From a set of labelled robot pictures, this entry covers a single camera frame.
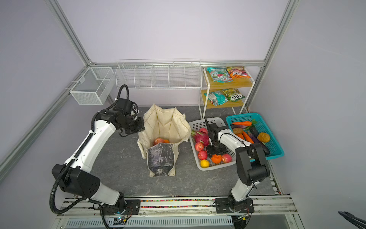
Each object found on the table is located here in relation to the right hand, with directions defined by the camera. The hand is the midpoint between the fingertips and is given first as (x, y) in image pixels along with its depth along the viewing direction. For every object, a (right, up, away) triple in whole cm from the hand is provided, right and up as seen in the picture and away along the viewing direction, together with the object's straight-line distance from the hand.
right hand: (217, 155), depth 90 cm
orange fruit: (-34, +8, +6) cm, 35 cm away
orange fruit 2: (-2, -1, -5) cm, 5 cm away
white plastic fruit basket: (-13, +19, +9) cm, 25 cm away
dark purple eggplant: (+27, +9, +6) cm, 29 cm away
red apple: (-37, +9, -1) cm, 38 cm away
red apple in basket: (-12, +6, -3) cm, 14 cm away
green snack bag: (+14, +41, +13) cm, 45 cm away
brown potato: (+30, +11, +1) cm, 32 cm away
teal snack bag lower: (+2, +38, +10) cm, 39 cm away
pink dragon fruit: (-10, +12, +2) cm, 16 cm away
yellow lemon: (-9, -4, -6) cm, 11 cm away
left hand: (-43, +17, -12) cm, 47 cm away
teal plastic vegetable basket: (+34, +4, -5) cm, 35 cm away
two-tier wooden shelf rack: (+17, +43, -1) cm, 47 cm away
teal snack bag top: (+1, +51, -1) cm, 51 cm away
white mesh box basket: (-84, +45, +9) cm, 96 cm away
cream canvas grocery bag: (-38, +15, +10) cm, 42 cm away
